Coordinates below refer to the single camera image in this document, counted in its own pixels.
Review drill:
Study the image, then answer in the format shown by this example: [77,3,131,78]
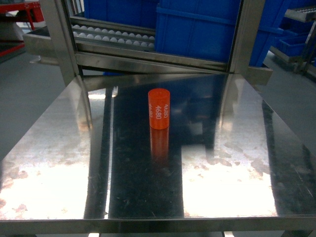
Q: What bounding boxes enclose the orange cylindrical capacitor 4680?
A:
[148,88,170,130]

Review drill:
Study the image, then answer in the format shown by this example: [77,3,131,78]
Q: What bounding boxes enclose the large blue plastic crate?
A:
[155,0,290,67]

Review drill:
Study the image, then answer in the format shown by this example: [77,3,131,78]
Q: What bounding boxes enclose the blue crate behind left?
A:
[84,0,159,29]

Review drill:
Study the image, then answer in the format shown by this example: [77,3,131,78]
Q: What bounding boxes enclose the white roller conveyor track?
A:
[71,24,155,49]

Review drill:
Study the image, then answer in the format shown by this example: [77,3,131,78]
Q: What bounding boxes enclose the stainless steel flow rack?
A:
[23,0,272,84]

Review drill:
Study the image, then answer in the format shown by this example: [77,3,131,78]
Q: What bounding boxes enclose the blue bins on right shelf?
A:
[273,18,313,56]

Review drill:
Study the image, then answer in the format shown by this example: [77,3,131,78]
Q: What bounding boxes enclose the red metal table frame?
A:
[0,0,44,58]

